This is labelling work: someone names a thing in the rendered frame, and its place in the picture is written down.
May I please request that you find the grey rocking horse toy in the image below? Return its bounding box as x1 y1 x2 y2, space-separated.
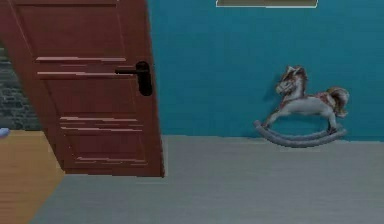
252 65 351 149

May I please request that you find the black door handle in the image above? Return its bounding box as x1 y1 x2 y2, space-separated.
115 60 154 97

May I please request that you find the red-brown wooden room door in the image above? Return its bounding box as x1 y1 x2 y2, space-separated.
0 0 166 178

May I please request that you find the white-framed wall picture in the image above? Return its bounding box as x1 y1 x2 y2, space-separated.
215 0 319 9

